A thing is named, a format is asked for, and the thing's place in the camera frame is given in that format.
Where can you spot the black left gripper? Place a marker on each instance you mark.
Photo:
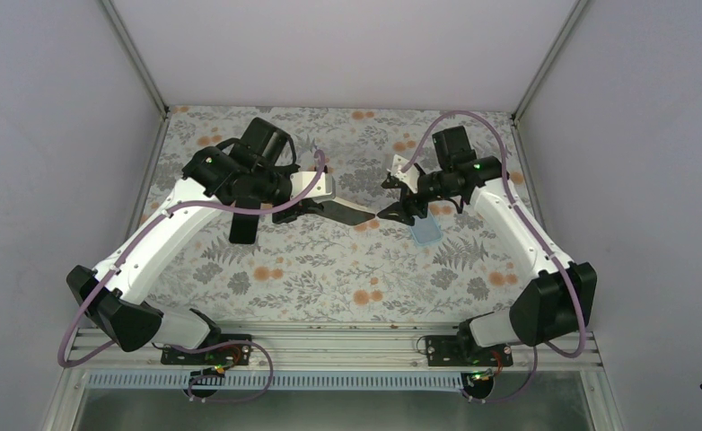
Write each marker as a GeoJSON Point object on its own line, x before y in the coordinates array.
{"type": "Point", "coordinates": [303, 206]}

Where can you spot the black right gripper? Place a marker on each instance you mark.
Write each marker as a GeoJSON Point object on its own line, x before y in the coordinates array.
{"type": "Point", "coordinates": [399, 206]}

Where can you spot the light blue phone case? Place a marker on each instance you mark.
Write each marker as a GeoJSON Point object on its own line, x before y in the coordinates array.
{"type": "Point", "coordinates": [426, 231]}

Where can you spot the black smartphone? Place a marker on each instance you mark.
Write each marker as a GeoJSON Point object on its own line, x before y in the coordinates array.
{"type": "Point", "coordinates": [346, 212]}

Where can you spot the black phone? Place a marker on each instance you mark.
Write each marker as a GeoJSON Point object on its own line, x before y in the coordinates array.
{"type": "Point", "coordinates": [244, 228]}

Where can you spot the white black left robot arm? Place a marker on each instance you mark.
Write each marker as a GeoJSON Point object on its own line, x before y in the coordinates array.
{"type": "Point", "coordinates": [113, 293]}

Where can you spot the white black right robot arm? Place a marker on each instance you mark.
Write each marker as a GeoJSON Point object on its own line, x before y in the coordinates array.
{"type": "Point", "coordinates": [558, 294]}

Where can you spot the floral patterned table mat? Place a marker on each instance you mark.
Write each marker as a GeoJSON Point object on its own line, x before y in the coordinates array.
{"type": "Point", "coordinates": [318, 270]}

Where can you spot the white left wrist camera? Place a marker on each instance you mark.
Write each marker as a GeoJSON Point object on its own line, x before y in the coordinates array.
{"type": "Point", "coordinates": [321, 187]}

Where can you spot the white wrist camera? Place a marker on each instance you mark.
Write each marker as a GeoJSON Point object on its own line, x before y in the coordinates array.
{"type": "Point", "coordinates": [321, 187]}
{"type": "Point", "coordinates": [395, 166]}

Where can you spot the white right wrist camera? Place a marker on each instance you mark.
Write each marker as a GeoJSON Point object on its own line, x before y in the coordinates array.
{"type": "Point", "coordinates": [395, 166]}

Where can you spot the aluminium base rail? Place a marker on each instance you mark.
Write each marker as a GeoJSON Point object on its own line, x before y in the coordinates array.
{"type": "Point", "coordinates": [366, 346]}

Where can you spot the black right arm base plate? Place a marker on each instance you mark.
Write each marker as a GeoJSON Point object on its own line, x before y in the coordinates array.
{"type": "Point", "coordinates": [449, 351]}

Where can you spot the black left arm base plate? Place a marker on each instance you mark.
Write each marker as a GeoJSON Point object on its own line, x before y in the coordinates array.
{"type": "Point", "coordinates": [232, 355]}

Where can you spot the aluminium frame post left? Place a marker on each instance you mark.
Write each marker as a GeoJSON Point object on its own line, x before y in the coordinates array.
{"type": "Point", "coordinates": [128, 45]}

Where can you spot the aluminium frame post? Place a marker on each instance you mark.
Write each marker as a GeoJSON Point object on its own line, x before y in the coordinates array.
{"type": "Point", "coordinates": [128, 45]}
{"type": "Point", "coordinates": [572, 19]}

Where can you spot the aluminium frame post right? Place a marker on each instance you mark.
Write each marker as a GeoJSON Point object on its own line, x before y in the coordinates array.
{"type": "Point", "coordinates": [572, 19]}

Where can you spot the white slotted cable duct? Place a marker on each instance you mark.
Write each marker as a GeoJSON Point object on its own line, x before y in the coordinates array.
{"type": "Point", "coordinates": [291, 381]}

